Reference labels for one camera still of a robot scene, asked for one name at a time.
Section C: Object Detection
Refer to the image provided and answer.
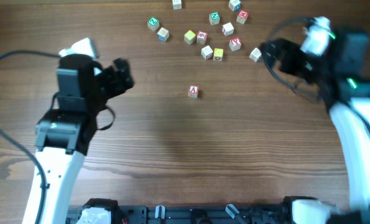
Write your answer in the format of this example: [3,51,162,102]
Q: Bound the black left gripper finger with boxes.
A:
[113,58,134,89]
[105,67,129,95]

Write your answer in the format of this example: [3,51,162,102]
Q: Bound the yellow soccer ball block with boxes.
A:
[213,48,224,61]

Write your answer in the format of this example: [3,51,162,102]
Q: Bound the red I letter block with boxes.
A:
[201,45,214,60]

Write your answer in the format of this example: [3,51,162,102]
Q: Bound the red A letter block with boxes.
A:
[188,85,199,98]

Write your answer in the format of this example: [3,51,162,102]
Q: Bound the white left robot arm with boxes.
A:
[23,54,134,223]

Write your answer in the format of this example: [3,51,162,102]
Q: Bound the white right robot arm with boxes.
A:
[262,24,370,223]

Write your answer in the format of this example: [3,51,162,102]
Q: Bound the blue X letter block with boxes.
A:
[249,47,262,62]

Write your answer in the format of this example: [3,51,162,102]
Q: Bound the red Y letter block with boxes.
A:
[229,37,242,51]

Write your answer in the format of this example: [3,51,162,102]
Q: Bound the red M letter block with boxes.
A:
[236,9,249,24]

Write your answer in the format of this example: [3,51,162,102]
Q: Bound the white red sided block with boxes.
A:
[222,22,234,36]

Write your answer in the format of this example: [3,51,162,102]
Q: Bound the blue sided wooden block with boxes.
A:
[157,27,169,42]

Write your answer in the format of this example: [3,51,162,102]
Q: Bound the green Z letter block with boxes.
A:
[147,17,159,31]

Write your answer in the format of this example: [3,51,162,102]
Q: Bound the blue sided far block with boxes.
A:
[229,0,241,12]

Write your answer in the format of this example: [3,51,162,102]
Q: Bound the green N letter block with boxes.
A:
[209,12,221,26]

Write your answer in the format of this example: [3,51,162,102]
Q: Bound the red 9 number block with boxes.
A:
[196,30,207,44]

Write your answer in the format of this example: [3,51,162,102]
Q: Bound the yellow top wooden block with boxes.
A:
[184,30,196,45]

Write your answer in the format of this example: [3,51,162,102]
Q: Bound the plain wooden block far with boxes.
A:
[172,0,182,10]

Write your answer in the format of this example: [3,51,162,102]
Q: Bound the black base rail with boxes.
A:
[65,198,293,224]

